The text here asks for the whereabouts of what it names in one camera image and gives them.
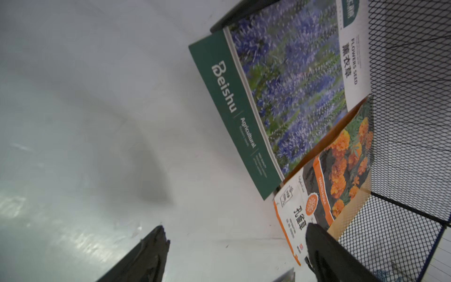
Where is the black wire mesh shelf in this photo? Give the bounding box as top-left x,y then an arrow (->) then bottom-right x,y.
210,0 -> 451,282

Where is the orange marigold seed bag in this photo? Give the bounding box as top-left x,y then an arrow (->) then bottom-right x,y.
273,97 -> 374,265

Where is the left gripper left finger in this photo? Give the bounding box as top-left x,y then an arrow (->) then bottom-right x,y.
99,225 -> 170,282

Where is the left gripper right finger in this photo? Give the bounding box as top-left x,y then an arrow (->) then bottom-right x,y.
306,223 -> 378,282

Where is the lavender seed bag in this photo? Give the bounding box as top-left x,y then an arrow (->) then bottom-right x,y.
189,0 -> 371,199

